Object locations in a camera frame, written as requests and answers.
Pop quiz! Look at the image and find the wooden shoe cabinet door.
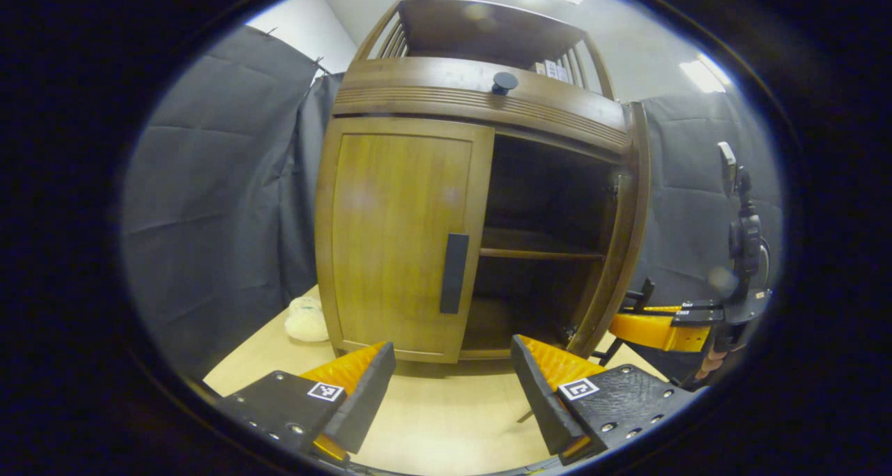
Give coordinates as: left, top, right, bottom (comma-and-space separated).
566, 101, 653, 360
315, 117, 495, 364

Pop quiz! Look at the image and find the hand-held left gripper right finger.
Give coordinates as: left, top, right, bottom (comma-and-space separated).
511, 335, 705, 466

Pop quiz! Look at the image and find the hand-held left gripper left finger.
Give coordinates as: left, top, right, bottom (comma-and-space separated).
213, 341, 397, 463

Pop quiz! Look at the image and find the wooden inner cabinet shelf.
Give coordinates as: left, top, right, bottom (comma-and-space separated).
479, 227, 606, 262

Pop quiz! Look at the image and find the cream soft object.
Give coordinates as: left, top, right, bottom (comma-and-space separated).
284, 295, 330, 343

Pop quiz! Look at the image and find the small ceiling light panel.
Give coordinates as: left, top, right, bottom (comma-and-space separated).
679, 54, 732, 93

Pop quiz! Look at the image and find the wooden double-door shoe cabinet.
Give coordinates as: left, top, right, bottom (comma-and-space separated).
315, 0, 652, 364

